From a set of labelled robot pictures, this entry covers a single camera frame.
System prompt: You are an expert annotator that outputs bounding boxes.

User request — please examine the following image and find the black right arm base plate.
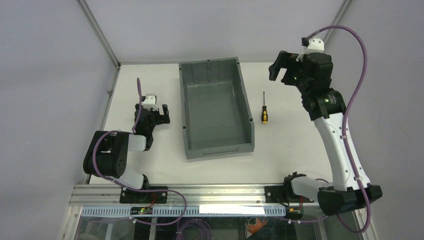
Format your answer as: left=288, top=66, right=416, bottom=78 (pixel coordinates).
left=264, top=185, right=314, bottom=204

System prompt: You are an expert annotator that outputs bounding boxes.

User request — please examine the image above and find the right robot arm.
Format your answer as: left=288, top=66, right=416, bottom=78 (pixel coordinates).
left=268, top=51, right=383, bottom=216

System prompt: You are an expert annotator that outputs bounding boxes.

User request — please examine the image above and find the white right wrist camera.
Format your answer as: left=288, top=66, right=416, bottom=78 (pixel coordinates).
left=296, top=37, right=325, bottom=62

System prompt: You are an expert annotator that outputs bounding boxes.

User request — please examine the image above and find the aluminium frame post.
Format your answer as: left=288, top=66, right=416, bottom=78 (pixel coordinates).
left=76, top=0, right=121, bottom=69
left=310, top=0, right=353, bottom=67

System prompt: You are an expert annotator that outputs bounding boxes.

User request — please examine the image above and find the right aluminium frame post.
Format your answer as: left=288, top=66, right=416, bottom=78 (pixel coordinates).
left=310, top=0, right=353, bottom=67

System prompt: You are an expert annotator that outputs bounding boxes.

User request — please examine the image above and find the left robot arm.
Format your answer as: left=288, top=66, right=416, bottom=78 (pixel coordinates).
left=83, top=103, right=171, bottom=191

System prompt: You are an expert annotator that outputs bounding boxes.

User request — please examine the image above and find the aluminium mounting rail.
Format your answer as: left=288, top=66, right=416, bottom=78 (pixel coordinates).
left=69, top=183, right=279, bottom=207

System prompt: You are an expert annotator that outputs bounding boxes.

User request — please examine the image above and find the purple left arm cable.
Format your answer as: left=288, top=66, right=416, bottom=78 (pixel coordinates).
left=92, top=77, right=188, bottom=227

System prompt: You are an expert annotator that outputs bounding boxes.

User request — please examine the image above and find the slotted white cable duct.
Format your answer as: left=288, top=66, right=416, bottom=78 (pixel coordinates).
left=81, top=204, right=286, bottom=218

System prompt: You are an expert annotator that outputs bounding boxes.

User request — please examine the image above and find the yellow black screwdriver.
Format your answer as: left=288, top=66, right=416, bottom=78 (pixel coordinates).
left=261, top=91, right=269, bottom=124

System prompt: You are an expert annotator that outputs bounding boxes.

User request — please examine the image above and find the orange object under table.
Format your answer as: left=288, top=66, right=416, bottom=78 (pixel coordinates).
left=245, top=217, right=268, bottom=235

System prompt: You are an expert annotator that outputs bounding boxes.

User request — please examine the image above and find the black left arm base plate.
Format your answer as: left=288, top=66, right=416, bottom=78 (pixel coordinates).
left=119, top=185, right=168, bottom=204

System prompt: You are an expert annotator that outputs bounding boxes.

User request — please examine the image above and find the left aluminium frame post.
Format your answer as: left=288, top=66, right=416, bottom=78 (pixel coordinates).
left=76, top=0, right=121, bottom=69

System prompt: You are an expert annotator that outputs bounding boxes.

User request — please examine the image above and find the grey plastic bin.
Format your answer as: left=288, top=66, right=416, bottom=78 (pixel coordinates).
left=178, top=57, right=255, bottom=160

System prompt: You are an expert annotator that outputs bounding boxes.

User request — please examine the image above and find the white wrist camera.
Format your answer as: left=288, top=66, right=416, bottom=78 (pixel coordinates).
left=296, top=37, right=325, bottom=62
left=142, top=93, right=158, bottom=111

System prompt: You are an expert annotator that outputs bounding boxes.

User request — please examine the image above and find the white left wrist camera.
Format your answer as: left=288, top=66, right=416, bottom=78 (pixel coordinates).
left=142, top=93, right=158, bottom=111

